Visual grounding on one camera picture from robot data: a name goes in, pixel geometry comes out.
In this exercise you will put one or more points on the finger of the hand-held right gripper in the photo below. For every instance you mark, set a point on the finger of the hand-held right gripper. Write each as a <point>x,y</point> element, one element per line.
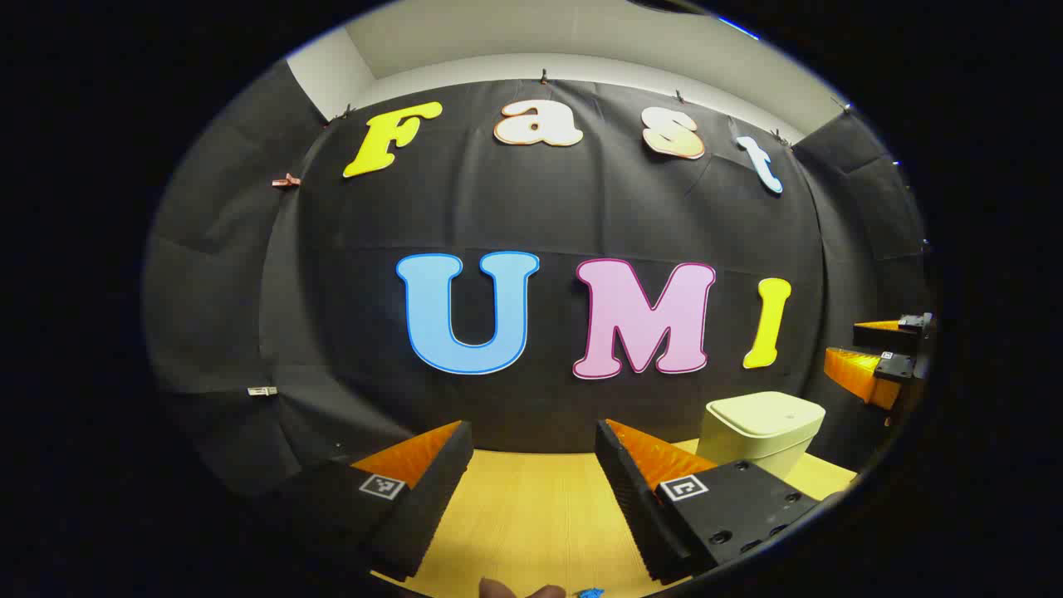
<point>893,336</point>
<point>859,372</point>

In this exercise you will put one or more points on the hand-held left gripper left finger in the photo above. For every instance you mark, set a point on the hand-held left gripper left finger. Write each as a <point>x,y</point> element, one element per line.
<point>432,498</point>

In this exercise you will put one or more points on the pale green desktop garbage bin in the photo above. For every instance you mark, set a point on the pale green desktop garbage bin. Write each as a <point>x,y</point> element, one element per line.
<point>751,428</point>

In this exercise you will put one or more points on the wooden desktop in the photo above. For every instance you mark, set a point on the wooden desktop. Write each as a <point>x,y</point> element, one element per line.
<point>531,515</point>

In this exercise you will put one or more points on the blue paper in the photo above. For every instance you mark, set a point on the blue paper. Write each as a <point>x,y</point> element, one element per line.
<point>590,593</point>

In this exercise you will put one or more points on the copper clip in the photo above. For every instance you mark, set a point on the copper clip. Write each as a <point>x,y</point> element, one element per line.
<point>286,180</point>

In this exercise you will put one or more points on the silver clip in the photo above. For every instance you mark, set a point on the silver clip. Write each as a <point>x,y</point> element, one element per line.
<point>262,391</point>

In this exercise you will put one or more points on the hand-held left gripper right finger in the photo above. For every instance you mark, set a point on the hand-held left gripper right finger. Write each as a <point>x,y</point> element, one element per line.
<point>627,498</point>

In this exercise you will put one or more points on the black backdrop cloth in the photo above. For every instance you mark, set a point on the black backdrop cloth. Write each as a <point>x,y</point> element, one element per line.
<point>540,208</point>

